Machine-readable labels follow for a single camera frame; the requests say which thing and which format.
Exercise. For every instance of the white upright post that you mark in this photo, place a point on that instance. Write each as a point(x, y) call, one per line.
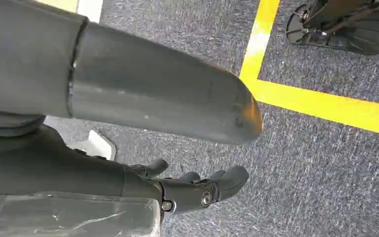
point(90, 9)

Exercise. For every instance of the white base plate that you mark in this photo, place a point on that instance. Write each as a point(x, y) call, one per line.
point(99, 147)

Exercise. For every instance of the ribbed grey right arm sleeve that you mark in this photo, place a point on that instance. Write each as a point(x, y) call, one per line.
point(6, 126)

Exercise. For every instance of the black robot foot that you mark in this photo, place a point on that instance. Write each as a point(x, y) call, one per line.
point(362, 29)

